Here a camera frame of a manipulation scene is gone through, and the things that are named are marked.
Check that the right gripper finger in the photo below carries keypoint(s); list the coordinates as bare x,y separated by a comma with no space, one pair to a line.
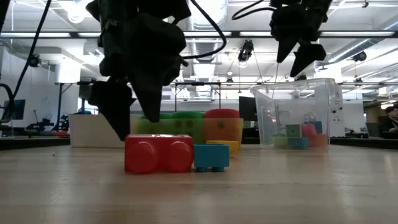
308,57
284,48

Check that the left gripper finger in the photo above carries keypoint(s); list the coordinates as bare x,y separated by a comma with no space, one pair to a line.
150,99
113,105

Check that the clear plastic container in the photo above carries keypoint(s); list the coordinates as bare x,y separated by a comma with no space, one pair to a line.
323,102

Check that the blue small toy brick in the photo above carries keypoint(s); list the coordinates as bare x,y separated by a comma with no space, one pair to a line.
317,127
211,155

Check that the green small toy brick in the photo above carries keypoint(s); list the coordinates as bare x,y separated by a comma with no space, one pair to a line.
293,131

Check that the orange foam wedge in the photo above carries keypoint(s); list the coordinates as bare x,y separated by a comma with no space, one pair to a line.
319,140

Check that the yellow long toy brick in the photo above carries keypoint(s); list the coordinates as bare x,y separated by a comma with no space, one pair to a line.
228,145

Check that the black background robot arm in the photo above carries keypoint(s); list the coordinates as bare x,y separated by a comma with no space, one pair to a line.
40,124

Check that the black horizontal beam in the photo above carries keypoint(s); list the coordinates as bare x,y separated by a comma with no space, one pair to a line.
255,34

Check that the black ceiling spotlight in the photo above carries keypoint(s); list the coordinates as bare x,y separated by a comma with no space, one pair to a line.
360,56
245,51
34,60

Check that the yellow plastic bin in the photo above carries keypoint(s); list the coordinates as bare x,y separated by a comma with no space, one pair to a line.
186,130

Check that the white cabinet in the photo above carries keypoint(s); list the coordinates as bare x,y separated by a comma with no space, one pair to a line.
338,112

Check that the black computer monitor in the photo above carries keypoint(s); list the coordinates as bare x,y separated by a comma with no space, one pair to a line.
247,109
18,109

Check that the person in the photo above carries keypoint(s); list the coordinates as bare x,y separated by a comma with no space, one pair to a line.
390,119

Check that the black background rig frame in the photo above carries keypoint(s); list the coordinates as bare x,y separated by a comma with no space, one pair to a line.
199,83

